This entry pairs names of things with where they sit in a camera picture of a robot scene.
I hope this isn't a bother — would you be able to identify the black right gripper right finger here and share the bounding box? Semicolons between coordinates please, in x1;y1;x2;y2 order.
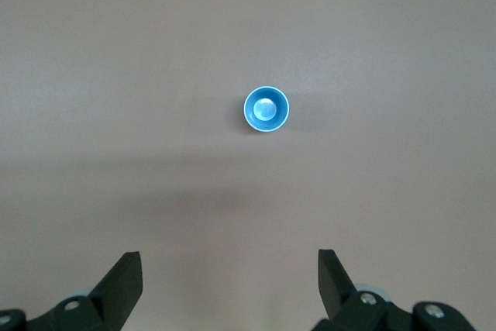
312;248;477;331

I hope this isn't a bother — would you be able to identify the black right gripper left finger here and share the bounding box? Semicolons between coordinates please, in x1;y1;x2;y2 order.
0;251;144;331

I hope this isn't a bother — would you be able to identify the light blue plastic cup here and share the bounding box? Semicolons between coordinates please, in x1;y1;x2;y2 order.
243;85;291;133

